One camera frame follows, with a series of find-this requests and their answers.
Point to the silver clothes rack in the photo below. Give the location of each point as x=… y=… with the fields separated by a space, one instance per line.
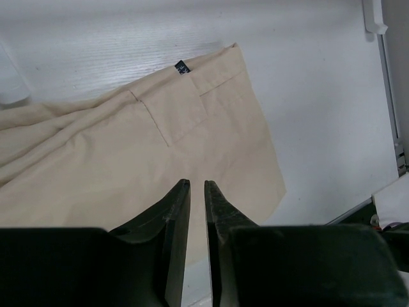
x=376 y=29

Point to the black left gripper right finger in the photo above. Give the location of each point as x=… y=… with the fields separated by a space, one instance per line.
x=316 y=265

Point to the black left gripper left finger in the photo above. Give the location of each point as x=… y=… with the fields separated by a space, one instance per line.
x=140 y=263

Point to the beige cargo trousers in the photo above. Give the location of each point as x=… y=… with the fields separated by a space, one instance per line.
x=102 y=162

